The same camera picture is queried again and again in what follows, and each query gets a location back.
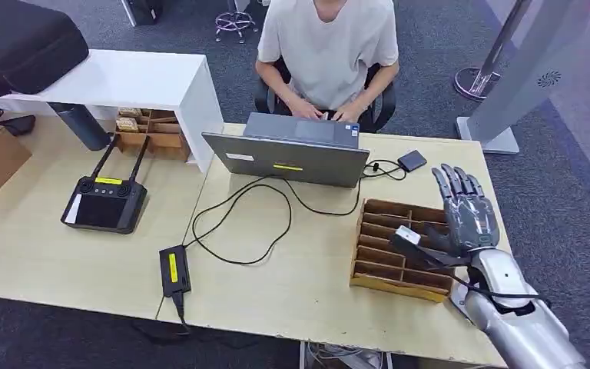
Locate black remote controller with antennas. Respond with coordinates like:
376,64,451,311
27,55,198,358
61,133,151,235

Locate chrome stool base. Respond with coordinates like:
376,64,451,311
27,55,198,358
214,0,260,45

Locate person's left hand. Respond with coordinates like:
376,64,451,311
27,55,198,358
331,101,368,124

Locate wooden card box with slots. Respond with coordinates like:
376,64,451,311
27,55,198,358
349,198,455,304

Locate person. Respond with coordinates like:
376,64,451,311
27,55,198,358
255,0,400,123

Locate small black object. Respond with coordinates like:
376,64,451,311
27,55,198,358
0,114,36,137

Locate black laptop power cable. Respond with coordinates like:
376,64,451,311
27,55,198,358
184,175,363,266

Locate wooden box with cards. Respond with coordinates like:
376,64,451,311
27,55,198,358
114,107,192,163

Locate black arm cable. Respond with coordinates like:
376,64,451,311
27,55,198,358
442,264,552,308

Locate small black external drive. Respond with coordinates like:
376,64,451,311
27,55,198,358
397,149,429,173

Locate black power adapter yellow label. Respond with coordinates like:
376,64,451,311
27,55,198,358
158,244,193,298

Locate white desk shelf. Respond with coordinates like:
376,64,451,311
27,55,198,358
0,49,225,175

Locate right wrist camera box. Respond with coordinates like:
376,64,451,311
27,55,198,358
389,225,472,271

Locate white cables under desk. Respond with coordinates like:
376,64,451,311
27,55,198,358
305,341,393,369

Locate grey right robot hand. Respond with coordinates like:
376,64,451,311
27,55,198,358
422,163,501,258

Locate black drive cable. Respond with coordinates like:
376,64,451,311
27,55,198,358
361,158,408,182

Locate dark cabinet white frame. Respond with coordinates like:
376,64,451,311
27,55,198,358
120,0,166,28

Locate black office chair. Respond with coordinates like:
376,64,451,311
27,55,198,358
253,61,398,135

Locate grey laptop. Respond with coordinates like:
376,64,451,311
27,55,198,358
201,111,371,189

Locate chrome stanchion pole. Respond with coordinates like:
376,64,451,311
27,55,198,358
453,0,535,101

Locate black carrying case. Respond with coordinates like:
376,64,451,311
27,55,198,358
0,0,91,97

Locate person's right hand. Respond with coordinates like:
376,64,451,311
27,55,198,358
287,96,324,121

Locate grey standing kiosk panel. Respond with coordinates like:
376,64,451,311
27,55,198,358
456,0,590,155

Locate black mains cable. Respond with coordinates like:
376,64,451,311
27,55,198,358
171,292,194,337

